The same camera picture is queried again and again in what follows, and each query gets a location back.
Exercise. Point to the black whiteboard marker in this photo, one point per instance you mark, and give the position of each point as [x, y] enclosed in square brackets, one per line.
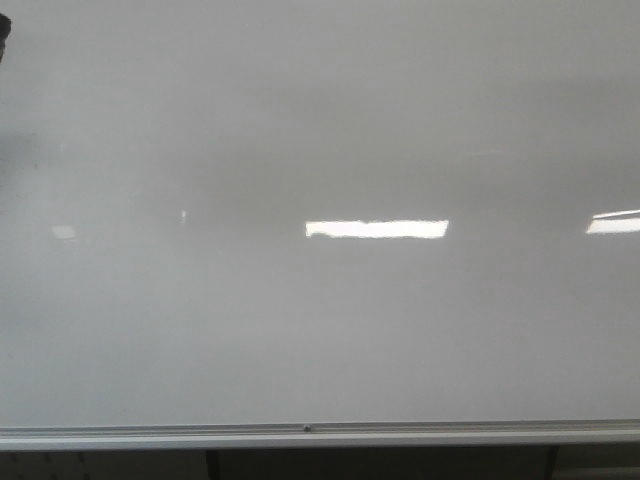
[5, 31]

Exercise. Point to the white whiteboard with aluminium frame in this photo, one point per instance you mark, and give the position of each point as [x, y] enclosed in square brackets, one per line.
[260, 224]

